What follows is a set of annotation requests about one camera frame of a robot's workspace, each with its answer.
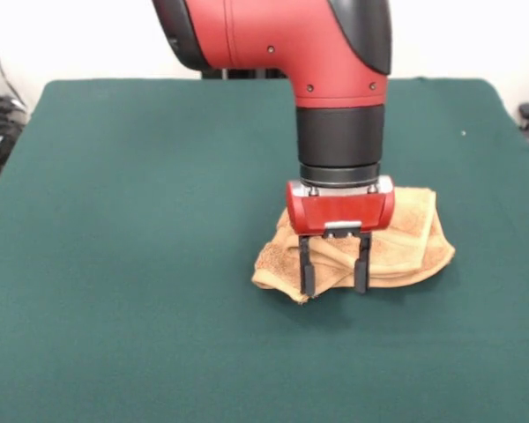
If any dark green table cloth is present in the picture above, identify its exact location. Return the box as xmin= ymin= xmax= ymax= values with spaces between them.
xmin=0 ymin=77 xmax=529 ymax=423

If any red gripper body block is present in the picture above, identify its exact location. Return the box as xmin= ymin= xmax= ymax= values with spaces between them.
xmin=285 ymin=176 xmax=397 ymax=241

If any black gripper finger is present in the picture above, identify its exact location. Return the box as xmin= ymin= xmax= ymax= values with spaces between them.
xmin=354 ymin=232 xmax=374 ymax=294
xmin=298 ymin=235 xmax=317 ymax=297

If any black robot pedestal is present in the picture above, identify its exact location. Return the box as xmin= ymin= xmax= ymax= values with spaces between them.
xmin=201 ymin=65 xmax=288 ymax=80

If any black equipment pile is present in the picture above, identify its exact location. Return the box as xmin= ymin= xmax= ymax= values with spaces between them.
xmin=0 ymin=68 xmax=28 ymax=182

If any tan terry towel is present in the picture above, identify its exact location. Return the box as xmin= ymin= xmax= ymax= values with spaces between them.
xmin=250 ymin=187 xmax=457 ymax=305

